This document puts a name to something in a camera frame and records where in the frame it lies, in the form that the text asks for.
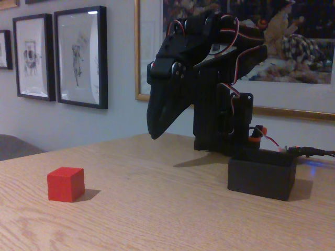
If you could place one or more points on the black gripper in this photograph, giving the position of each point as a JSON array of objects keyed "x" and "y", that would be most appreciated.
[{"x": 164, "y": 92}]

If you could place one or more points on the red cube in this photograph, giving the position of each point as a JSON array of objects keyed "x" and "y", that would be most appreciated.
[{"x": 64, "y": 184}]

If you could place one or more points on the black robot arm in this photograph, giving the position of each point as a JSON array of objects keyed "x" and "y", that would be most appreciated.
[{"x": 209, "y": 117}]

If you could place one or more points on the black box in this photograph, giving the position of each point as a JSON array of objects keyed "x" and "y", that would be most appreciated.
[{"x": 261, "y": 180}]

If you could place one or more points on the orange black table clamp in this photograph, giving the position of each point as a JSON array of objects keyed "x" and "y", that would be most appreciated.
[{"x": 256, "y": 137}]

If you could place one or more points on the black framed figure drawing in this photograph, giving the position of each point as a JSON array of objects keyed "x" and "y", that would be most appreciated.
[{"x": 78, "y": 57}]

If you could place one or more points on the small controller board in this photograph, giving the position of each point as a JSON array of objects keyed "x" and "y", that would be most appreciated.
[{"x": 281, "y": 149}]

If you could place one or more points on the large gold framed painting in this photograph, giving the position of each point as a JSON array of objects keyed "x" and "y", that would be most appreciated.
[{"x": 295, "y": 52}]

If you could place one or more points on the black framed elephant drawing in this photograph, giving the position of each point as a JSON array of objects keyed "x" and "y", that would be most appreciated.
[{"x": 31, "y": 57}]

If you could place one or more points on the grey upholstered chair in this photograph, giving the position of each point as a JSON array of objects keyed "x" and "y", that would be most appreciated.
[{"x": 15, "y": 147}]

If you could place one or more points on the small black framed picture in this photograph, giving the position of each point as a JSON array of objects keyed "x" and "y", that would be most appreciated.
[{"x": 4, "y": 49}]

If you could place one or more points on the dark picture frame edge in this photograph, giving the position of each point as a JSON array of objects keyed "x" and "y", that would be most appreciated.
[{"x": 36, "y": 1}]

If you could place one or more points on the gold picture frame corner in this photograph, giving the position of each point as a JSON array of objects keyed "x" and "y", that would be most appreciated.
[{"x": 9, "y": 4}]

